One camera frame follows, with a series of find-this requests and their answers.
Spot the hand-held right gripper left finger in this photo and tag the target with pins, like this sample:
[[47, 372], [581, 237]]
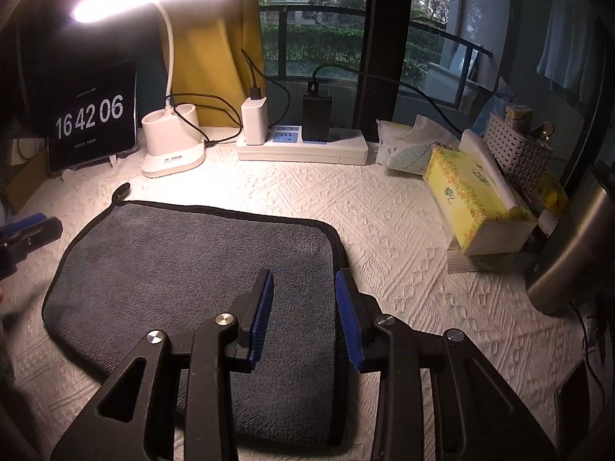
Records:
[[259, 319]]

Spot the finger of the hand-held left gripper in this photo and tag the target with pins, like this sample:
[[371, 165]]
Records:
[[30, 231]]

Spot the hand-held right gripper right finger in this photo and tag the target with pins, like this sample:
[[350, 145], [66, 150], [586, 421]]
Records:
[[347, 319]]

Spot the grey towel with black edge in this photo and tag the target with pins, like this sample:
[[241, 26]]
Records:
[[192, 269]]

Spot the white textured table cloth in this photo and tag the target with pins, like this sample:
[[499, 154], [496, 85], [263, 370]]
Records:
[[394, 269]]

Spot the tablet showing clock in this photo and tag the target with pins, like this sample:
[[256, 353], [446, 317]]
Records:
[[91, 117]]

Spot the leaf print tissue pack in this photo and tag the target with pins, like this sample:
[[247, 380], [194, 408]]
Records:
[[408, 158]]

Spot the yellow tissue box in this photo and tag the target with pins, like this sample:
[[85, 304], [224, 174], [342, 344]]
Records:
[[473, 201]]

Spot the white power strip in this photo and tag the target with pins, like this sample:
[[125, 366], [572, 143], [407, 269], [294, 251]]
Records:
[[307, 146]]

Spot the white desk lamp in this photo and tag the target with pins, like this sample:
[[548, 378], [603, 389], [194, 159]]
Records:
[[170, 120]]

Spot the white tissue pack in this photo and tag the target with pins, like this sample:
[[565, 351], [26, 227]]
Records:
[[487, 163], [396, 141]]

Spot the white charger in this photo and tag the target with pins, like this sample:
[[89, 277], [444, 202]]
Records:
[[253, 120]]

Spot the black charger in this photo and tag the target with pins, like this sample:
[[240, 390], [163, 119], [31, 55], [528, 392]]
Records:
[[316, 115]]

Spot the metal appliance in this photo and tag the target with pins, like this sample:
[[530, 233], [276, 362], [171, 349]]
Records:
[[567, 245]]

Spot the black smartphone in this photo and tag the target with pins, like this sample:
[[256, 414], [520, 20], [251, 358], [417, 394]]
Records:
[[571, 408]]

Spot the white plastic basket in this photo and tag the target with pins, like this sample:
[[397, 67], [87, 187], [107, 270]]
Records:
[[516, 146]]

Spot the yellow curtain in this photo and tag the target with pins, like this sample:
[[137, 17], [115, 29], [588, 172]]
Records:
[[216, 57]]

